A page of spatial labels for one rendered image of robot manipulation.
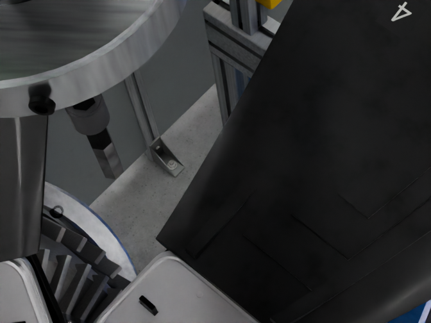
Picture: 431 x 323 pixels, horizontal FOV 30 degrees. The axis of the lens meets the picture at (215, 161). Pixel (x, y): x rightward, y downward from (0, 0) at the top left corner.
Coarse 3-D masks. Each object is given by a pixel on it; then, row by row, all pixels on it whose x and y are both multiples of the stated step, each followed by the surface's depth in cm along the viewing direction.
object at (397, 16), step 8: (392, 0) 48; (400, 0) 48; (408, 0) 48; (392, 8) 47; (400, 8) 47; (408, 8) 48; (416, 8) 48; (424, 8) 48; (384, 16) 47; (392, 16) 47; (400, 16) 47; (408, 16) 47; (416, 16) 47; (384, 24) 47; (392, 24) 47; (400, 24) 47; (408, 24) 47; (392, 32) 47; (400, 32) 47; (408, 32) 47
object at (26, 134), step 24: (0, 120) 31; (24, 120) 31; (0, 144) 31; (24, 144) 31; (0, 168) 31; (24, 168) 31; (0, 192) 32; (24, 192) 31; (0, 216) 32; (24, 216) 32; (0, 240) 32; (24, 240) 32
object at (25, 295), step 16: (0, 272) 33; (16, 272) 33; (32, 272) 33; (0, 288) 33; (16, 288) 33; (32, 288) 33; (0, 304) 34; (16, 304) 33; (32, 304) 33; (0, 320) 34; (16, 320) 34; (32, 320) 33; (48, 320) 33
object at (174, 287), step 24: (168, 264) 43; (144, 288) 42; (168, 288) 42; (192, 288) 42; (216, 288) 42; (120, 312) 42; (144, 312) 42; (168, 312) 42; (192, 312) 42; (216, 312) 41; (240, 312) 41
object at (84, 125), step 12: (96, 96) 22; (72, 108) 21; (84, 108) 21; (96, 108) 21; (72, 120) 22; (84, 120) 21; (96, 120) 22; (108, 120) 22; (84, 132) 22; (96, 132) 22; (108, 132) 23; (96, 144) 23; (108, 144) 23; (96, 156) 24; (108, 156) 24; (108, 168) 24; (120, 168) 24
